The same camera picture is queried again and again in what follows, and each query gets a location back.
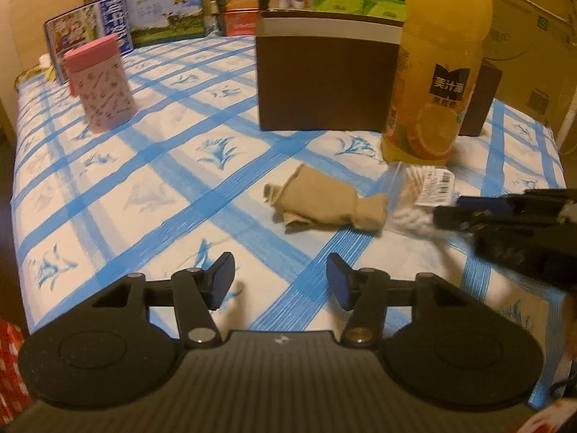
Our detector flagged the bag of cotton swabs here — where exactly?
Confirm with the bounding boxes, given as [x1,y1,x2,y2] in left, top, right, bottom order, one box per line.
[383,162,457,237]

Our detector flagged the red gift box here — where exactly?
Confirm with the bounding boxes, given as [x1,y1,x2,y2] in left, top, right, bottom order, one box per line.
[216,9,260,38]

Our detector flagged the milk box with cow picture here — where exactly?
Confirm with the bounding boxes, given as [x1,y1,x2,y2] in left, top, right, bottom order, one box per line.
[125,0,210,47]

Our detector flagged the white pole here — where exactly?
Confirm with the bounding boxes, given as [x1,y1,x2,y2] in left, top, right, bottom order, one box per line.
[554,95,577,158]

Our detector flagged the beige stocking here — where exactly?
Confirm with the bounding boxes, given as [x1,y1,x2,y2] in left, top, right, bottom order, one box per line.
[264,165,389,231]

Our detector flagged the pink patterned canister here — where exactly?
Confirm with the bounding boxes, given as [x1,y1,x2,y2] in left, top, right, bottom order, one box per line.
[63,35,138,134]

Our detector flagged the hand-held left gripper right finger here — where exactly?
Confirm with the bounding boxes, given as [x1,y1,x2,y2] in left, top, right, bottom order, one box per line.
[327,253,493,349]

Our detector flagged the red white plastic bag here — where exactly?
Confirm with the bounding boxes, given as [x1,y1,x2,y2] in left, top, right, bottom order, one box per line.
[518,399,577,433]

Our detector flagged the orange juice bottle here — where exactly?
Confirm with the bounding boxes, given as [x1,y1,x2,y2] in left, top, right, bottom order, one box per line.
[381,0,493,167]

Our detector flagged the blue milk carton box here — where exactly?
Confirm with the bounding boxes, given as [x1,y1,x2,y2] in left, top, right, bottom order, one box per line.
[44,0,132,86]

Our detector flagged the large cardboard box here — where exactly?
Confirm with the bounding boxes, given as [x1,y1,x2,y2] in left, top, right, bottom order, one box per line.
[478,0,577,122]

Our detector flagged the red checked bag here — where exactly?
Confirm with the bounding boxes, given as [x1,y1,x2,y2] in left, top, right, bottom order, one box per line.
[0,318,32,416]

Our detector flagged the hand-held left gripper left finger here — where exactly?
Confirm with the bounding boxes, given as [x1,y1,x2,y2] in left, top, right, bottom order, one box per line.
[90,252,236,349]

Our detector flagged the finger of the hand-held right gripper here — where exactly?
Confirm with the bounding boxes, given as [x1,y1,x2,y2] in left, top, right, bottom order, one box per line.
[457,194,515,214]
[432,206,488,232]

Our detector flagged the blue checked bed sheet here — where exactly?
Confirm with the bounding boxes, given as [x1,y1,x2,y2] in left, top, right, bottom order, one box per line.
[11,31,569,409]

